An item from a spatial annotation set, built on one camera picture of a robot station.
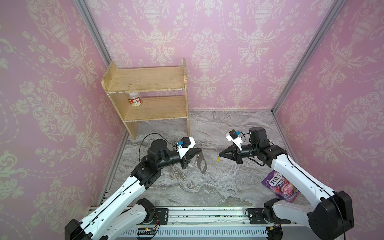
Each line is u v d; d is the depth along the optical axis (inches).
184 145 21.2
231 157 26.9
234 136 25.3
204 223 28.7
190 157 25.4
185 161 22.6
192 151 24.3
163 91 44.2
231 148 27.2
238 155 25.0
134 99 35.6
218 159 28.1
